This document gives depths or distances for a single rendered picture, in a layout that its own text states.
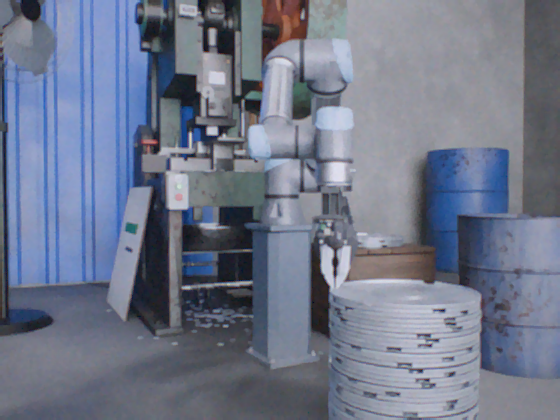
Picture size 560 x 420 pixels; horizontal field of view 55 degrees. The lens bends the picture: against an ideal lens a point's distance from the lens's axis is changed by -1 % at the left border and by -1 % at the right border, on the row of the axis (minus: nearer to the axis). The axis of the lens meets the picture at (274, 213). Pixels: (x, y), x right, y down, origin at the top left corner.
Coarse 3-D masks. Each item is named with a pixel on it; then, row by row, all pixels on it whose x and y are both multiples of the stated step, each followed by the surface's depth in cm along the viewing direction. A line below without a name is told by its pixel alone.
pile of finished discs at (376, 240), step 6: (360, 234) 230; (366, 234) 230; (378, 234) 229; (384, 234) 227; (360, 240) 203; (366, 240) 202; (372, 240) 202; (378, 240) 202; (384, 240) 202; (390, 240) 204; (396, 240) 205; (402, 240) 210; (360, 246) 203; (366, 246) 202; (372, 246) 202; (378, 246) 202; (384, 246) 204; (390, 246) 203; (396, 246) 205
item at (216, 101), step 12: (204, 60) 235; (216, 60) 237; (228, 60) 239; (204, 72) 235; (216, 72) 237; (228, 72) 239; (204, 84) 235; (216, 84) 237; (228, 84) 240; (204, 96) 234; (216, 96) 237; (228, 96) 240; (204, 108) 235; (216, 108) 234; (228, 108) 236
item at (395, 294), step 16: (352, 288) 113; (368, 288) 113; (384, 288) 109; (400, 288) 109; (416, 288) 109; (432, 288) 113; (448, 288) 113; (464, 288) 111; (384, 304) 94; (400, 304) 93; (416, 304) 96; (432, 304) 96; (448, 304) 93; (464, 304) 95
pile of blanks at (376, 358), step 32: (352, 320) 98; (384, 320) 94; (416, 320) 92; (448, 320) 94; (352, 352) 98; (384, 352) 94; (416, 352) 93; (448, 352) 96; (352, 384) 98; (384, 384) 94; (416, 384) 93; (448, 384) 94; (352, 416) 99; (384, 416) 95; (416, 416) 93; (448, 416) 95
